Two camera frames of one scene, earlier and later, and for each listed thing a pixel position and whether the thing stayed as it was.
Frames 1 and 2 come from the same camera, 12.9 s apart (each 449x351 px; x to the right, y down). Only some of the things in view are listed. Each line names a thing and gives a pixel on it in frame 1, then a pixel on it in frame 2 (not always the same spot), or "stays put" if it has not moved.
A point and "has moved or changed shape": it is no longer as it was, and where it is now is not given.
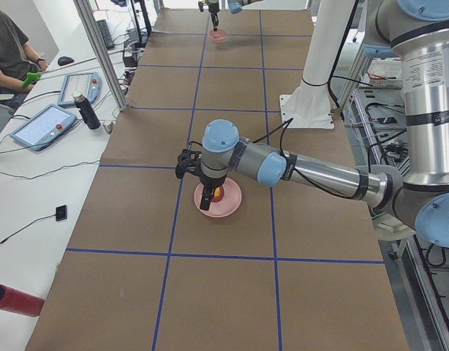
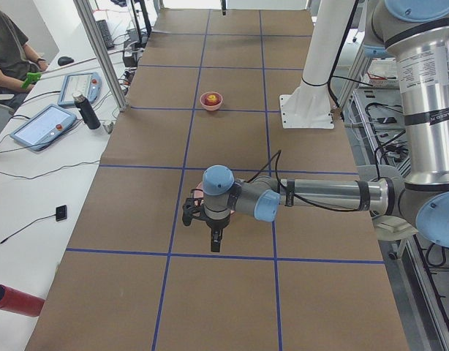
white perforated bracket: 310,107 stays put
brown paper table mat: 296,268 stays put
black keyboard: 105,33 stays put
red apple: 218,194 has moved or changed shape
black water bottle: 86,110 stays put
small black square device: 61,213 stays put
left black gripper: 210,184 -> 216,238
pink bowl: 217,36 -> 211,107
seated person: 13,67 stays put
